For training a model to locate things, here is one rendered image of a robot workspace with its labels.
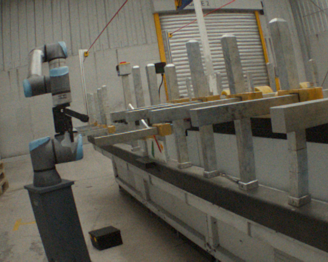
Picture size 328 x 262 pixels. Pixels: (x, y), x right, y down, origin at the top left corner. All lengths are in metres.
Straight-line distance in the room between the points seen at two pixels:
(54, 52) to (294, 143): 1.68
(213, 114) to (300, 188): 0.31
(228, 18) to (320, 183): 9.76
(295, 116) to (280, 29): 0.41
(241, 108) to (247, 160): 0.37
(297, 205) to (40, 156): 1.56
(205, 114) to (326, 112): 0.26
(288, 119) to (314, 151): 0.67
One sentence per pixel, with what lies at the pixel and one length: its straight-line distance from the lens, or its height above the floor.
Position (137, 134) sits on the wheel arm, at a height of 0.85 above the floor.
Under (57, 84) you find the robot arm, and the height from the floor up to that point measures 1.12.
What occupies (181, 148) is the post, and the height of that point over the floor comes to 0.78.
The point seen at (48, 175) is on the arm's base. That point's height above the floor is 0.66.
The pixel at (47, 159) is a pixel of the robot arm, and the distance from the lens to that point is 2.08.
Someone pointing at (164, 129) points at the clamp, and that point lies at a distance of 1.63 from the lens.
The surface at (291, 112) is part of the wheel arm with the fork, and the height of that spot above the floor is 0.95.
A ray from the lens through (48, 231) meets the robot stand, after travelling 2.13.
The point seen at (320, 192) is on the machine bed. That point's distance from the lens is 1.10.
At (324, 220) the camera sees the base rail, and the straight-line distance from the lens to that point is 0.75.
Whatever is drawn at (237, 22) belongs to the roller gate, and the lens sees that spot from 10.78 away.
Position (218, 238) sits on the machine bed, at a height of 0.22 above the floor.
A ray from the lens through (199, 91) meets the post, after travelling 1.22.
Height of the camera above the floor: 0.99
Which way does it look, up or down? 5 degrees down
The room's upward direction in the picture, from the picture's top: 9 degrees counter-clockwise
